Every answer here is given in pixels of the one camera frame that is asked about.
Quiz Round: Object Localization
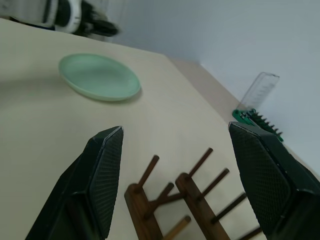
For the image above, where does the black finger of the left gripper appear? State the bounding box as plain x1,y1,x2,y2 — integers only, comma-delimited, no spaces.
94,19,120,38

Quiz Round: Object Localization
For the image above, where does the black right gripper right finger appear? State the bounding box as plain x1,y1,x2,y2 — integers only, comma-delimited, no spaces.
228,121,320,240

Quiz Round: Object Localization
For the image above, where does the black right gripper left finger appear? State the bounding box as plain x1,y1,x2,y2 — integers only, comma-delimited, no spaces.
24,125,125,240

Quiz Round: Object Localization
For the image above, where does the wooden dish rack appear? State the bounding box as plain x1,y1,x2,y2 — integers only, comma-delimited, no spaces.
124,147,264,240

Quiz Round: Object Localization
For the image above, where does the light green plate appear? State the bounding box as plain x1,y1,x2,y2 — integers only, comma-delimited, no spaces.
58,52,142,102

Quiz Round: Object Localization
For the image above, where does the green bit holder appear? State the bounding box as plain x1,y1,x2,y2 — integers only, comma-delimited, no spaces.
231,107,285,143

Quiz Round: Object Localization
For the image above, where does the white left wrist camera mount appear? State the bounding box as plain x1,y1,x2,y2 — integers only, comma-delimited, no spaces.
65,0,83,35

